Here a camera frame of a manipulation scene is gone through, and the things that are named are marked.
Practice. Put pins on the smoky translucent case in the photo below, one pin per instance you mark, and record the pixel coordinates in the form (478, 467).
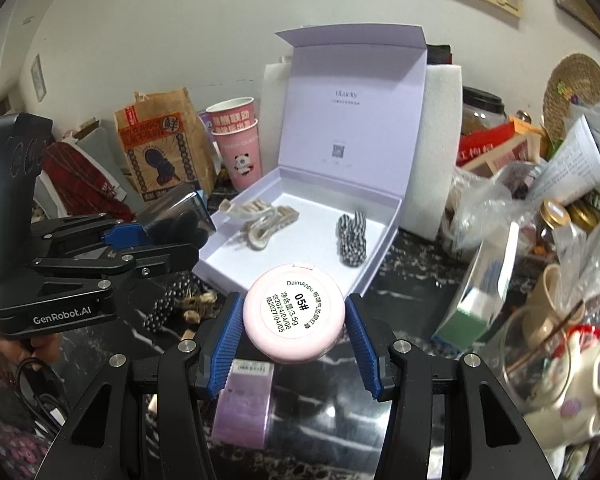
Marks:
(172, 205)

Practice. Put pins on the purple carton box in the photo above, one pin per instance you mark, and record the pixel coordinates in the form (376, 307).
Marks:
(242, 405)

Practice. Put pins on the red paper cup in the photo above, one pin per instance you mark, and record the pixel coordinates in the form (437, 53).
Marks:
(230, 112)

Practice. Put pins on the brown paper snack bag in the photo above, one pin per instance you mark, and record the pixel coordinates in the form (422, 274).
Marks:
(160, 145)

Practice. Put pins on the pearl white hair claw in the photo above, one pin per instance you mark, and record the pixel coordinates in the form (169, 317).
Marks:
(260, 220)

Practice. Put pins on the white ceramic teapot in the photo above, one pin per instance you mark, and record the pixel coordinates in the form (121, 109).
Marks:
(580, 390)

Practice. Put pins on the woven round mat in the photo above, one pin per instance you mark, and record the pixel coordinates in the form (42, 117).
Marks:
(577, 85)

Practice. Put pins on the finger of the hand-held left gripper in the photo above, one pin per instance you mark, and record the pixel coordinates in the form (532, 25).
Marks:
(130, 265)
(125, 235)

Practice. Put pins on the white printed booklet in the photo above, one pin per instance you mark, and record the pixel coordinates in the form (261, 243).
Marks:
(572, 160)

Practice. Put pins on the white foam block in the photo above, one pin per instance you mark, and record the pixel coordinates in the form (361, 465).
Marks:
(440, 135)

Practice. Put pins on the pink panda paper cup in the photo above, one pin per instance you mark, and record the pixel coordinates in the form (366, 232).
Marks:
(240, 160)

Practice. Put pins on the small wall plate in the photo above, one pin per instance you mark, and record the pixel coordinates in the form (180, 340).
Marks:
(39, 77)

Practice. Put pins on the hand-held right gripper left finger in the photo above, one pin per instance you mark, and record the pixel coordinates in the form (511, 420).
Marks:
(225, 350)

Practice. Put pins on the person's left hand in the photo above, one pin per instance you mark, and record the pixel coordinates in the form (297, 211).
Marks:
(30, 350)

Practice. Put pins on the beige mug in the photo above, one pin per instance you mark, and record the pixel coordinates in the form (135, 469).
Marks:
(545, 305)

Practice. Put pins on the dark glass jar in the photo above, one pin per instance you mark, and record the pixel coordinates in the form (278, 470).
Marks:
(482, 110)

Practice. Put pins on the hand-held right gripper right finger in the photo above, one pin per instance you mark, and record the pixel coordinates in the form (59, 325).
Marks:
(365, 350)

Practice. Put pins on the person's left forearm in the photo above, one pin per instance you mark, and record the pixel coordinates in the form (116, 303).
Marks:
(5, 425)

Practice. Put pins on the red snack packet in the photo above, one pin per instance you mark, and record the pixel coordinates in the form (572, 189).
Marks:
(490, 150)

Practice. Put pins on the gingham scrunchie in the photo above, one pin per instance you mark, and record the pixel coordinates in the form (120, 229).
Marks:
(351, 240)

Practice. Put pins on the red plaid cloth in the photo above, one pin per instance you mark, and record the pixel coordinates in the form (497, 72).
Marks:
(80, 180)

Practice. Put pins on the green white carton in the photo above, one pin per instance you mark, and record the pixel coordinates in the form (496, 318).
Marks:
(485, 285)

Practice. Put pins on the clear glass cup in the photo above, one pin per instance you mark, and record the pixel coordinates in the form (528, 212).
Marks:
(515, 360)

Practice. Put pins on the gold hair claw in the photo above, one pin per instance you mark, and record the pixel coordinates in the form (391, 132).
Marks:
(200, 307)

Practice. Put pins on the gold lid jar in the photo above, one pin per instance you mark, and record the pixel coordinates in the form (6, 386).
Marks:
(552, 215)
(587, 216)

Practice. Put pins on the pile of plastic bags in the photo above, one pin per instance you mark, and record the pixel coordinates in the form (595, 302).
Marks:
(485, 200)

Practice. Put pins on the black container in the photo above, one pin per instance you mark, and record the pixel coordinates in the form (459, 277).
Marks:
(440, 55)

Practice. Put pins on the lavender gift box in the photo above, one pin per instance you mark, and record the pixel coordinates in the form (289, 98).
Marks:
(350, 125)

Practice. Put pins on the pink round compact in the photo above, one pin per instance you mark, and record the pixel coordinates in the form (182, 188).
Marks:
(290, 310)

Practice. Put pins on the polka dot scrunchie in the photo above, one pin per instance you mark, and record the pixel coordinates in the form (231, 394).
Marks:
(167, 305)

